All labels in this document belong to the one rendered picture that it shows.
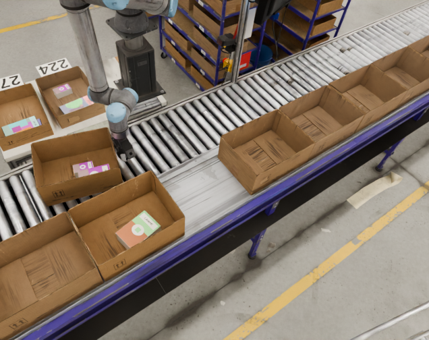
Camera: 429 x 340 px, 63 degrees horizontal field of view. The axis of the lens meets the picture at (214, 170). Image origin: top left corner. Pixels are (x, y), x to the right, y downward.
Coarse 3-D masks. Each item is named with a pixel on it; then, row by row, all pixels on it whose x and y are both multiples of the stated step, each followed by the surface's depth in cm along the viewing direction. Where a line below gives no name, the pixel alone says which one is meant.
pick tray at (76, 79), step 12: (60, 72) 224; (72, 72) 229; (48, 84) 225; (60, 84) 229; (72, 84) 230; (84, 84) 231; (48, 96) 222; (72, 96) 223; (84, 108) 207; (96, 108) 212; (60, 120) 203; (72, 120) 208; (84, 120) 214
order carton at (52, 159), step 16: (32, 144) 180; (48, 144) 184; (64, 144) 188; (80, 144) 192; (96, 144) 197; (112, 144) 188; (32, 160) 173; (48, 160) 192; (64, 160) 194; (80, 160) 195; (96, 160) 196; (112, 160) 197; (48, 176) 187; (64, 176) 188; (96, 176) 173; (112, 176) 178; (48, 192) 169; (64, 192) 173; (80, 192) 178; (96, 192) 183
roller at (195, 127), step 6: (180, 108) 227; (180, 114) 225; (186, 114) 224; (186, 120) 222; (192, 120) 221; (192, 126) 219; (198, 126) 219; (198, 132) 216; (204, 132) 217; (204, 138) 213; (204, 144) 215; (210, 144) 211
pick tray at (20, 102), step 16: (0, 96) 211; (16, 96) 217; (32, 96) 221; (0, 112) 211; (16, 112) 212; (32, 112) 213; (0, 128) 204; (32, 128) 194; (48, 128) 200; (0, 144) 191; (16, 144) 196
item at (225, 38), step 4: (220, 36) 219; (224, 36) 219; (228, 36) 220; (232, 36) 221; (220, 40) 218; (224, 40) 217; (228, 40) 219; (232, 40) 221; (220, 44) 220; (224, 44) 219; (228, 44) 221; (232, 44) 223; (224, 48) 227; (228, 48) 226
